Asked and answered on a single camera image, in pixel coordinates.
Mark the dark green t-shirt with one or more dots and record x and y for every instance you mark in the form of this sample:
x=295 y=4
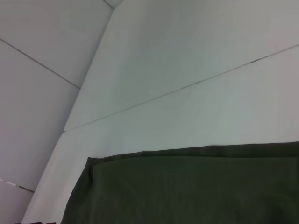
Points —
x=187 y=186

